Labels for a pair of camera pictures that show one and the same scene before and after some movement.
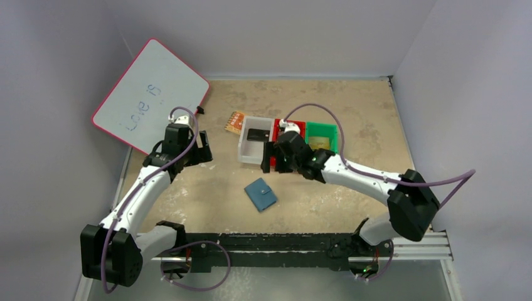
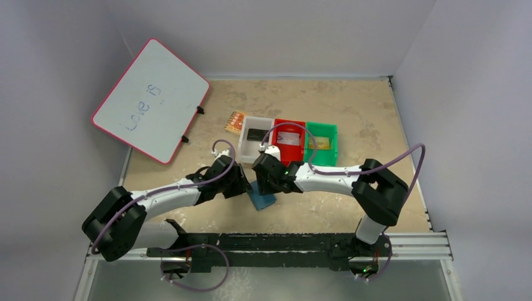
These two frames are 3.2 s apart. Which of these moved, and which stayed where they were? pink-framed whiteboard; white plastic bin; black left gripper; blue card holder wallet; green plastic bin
Moved: black left gripper
Stayed: blue card holder wallet; green plastic bin; white plastic bin; pink-framed whiteboard
